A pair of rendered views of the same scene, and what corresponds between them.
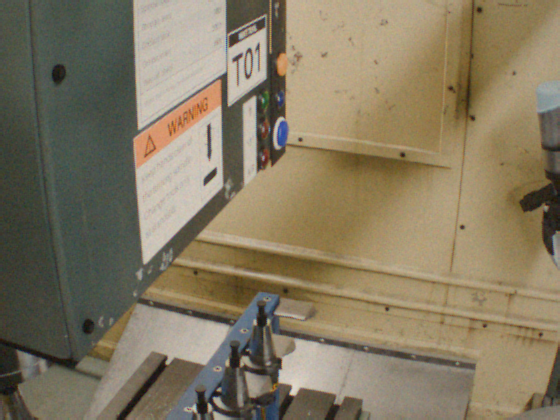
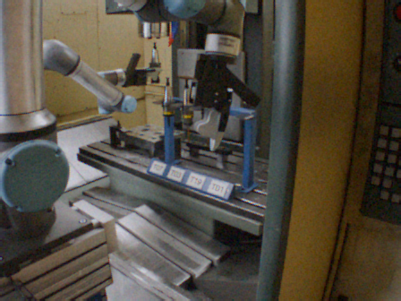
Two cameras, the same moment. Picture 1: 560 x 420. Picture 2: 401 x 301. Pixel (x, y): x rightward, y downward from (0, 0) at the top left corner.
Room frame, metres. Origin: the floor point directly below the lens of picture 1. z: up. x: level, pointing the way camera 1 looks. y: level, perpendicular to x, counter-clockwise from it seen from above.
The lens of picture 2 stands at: (1.39, -1.24, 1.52)
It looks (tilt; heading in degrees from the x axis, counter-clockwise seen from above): 19 degrees down; 109
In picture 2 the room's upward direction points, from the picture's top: straight up
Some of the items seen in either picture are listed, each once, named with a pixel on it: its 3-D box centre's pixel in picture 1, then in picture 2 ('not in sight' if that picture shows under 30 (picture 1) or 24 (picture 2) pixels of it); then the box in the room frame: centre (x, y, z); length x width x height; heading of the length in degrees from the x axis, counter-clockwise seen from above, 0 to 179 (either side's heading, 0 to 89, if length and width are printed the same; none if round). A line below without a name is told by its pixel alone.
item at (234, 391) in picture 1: (234, 380); (187, 96); (0.87, 0.06, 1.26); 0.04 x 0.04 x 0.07
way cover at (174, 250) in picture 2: not in sight; (127, 228); (0.66, -0.15, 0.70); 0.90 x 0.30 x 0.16; 160
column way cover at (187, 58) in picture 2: not in sight; (209, 92); (0.75, 0.71, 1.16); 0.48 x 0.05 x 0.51; 160
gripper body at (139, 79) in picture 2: not in sight; (133, 77); (0.54, 0.18, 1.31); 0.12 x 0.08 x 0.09; 62
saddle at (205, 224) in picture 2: not in sight; (189, 192); (0.80, 0.25, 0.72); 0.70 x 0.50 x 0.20; 160
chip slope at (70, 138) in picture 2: not in sight; (90, 152); (-0.02, 0.52, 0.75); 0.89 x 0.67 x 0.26; 70
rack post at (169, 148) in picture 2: not in sight; (168, 134); (0.73, 0.17, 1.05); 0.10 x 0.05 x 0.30; 70
